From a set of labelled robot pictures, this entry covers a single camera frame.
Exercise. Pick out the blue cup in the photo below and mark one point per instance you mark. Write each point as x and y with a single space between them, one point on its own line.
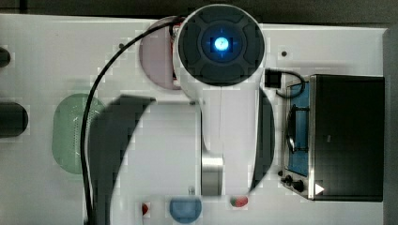
185 210

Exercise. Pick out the red toy strawberry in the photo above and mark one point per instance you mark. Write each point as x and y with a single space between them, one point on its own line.
239 201

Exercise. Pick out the red ketchup bottle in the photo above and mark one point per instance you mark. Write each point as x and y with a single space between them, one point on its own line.
173 31

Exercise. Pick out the black toaster oven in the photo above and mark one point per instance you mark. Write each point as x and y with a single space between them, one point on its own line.
334 138

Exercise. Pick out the purple round plate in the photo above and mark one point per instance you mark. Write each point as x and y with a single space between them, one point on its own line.
156 58

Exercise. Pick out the black round pot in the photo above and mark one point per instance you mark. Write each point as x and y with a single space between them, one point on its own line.
13 119

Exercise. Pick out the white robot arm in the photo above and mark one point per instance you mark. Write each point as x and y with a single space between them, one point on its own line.
163 159

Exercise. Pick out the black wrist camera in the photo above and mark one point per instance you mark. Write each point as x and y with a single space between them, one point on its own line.
273 78

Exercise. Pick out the dark cylinder container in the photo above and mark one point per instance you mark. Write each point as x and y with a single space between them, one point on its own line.
4 57

